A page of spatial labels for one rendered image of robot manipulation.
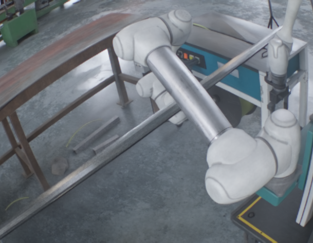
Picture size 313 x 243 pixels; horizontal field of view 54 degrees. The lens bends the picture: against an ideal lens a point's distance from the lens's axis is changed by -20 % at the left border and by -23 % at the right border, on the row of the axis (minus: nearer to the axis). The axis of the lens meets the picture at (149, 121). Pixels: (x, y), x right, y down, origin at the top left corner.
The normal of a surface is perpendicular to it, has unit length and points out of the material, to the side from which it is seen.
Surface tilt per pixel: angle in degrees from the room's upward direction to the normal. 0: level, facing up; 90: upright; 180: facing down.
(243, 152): 24
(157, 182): 0
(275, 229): 0
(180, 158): 0
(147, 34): 33
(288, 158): 88
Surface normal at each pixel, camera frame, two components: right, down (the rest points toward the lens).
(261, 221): -0.19, -0.80
